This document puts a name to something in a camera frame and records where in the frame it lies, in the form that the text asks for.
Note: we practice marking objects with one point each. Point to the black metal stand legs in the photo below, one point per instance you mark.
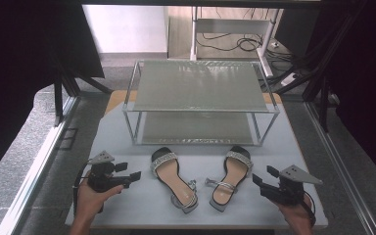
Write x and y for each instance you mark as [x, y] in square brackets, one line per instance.
[66, 88]
[321, 88]

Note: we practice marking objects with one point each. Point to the black curtain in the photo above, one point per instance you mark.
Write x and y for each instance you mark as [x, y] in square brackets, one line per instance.
[365, 81]
[19, 65]

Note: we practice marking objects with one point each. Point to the white table mat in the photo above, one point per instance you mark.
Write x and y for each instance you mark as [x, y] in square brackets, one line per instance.
[143, 202]

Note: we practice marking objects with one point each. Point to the white power strip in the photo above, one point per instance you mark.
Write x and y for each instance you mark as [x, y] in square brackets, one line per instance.
[289, 79]

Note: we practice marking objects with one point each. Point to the aluminium frame rail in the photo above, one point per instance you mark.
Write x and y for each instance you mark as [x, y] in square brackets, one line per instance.
[36, 169]
[342, 169]

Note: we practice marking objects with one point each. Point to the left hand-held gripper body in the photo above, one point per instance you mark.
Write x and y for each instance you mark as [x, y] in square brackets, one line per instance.
[102, 178]

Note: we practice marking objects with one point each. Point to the white metal stand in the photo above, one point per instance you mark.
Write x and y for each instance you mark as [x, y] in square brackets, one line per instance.
[231, 25]

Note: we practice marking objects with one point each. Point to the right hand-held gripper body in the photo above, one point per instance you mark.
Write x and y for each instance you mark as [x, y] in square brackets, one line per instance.
[289, 192]

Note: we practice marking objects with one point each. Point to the person's left hand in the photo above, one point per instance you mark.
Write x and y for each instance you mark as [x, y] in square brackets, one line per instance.
[88, 202]

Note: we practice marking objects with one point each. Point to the person's right hand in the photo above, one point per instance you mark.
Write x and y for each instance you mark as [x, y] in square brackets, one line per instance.
[298, 215]

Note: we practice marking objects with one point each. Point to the dark floor cover plate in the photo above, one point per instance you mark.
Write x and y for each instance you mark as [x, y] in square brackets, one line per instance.
[68, 138]

